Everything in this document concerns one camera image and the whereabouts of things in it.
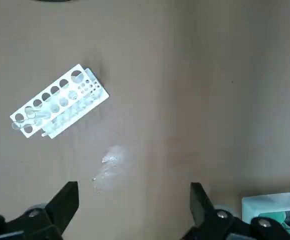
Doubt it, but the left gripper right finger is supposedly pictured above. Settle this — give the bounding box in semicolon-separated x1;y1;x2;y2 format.
179;182;290;240

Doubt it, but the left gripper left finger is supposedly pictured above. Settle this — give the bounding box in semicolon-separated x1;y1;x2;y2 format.
0;181;80;240

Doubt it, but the green cloth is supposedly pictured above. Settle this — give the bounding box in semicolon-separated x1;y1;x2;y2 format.
258;211;290;235

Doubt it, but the white plastic box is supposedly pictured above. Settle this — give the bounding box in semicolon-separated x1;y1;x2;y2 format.
241;191;290;237

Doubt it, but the white test tube rack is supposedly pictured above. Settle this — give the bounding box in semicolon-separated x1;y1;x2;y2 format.
9;63;110;140

